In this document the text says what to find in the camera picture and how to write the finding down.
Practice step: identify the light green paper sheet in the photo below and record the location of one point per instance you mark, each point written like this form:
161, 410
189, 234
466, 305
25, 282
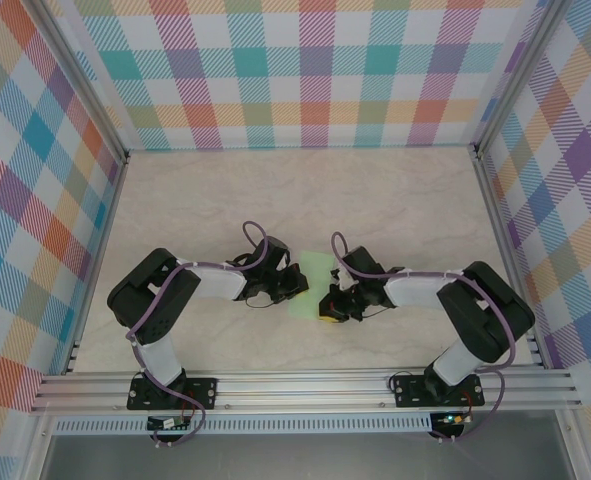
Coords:
317, 270

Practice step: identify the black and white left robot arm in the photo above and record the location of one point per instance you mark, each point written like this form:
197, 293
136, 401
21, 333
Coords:
125, 295

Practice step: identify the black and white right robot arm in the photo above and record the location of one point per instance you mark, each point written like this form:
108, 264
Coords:
465, 320

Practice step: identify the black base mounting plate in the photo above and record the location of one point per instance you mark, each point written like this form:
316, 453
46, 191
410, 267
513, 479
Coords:
410, 392
202, 392

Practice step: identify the grey metal panel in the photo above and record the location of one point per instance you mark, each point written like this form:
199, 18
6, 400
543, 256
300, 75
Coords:
300, 457

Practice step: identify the circuit board with green light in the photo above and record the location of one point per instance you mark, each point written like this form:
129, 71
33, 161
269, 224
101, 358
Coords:
452, 419

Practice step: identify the dark circuit board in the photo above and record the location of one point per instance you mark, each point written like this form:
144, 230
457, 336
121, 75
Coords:
162, 424

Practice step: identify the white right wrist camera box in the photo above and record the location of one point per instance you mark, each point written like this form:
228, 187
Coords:
344, 280

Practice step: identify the long aluminium base rail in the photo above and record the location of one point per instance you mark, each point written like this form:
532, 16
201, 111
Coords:
300, 387

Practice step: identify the aluminium side rail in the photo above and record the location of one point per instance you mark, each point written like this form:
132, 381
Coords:
100, 250
510, 250

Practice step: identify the aluminium frame post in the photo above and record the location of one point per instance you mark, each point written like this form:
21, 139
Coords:
89, 85
517, 75

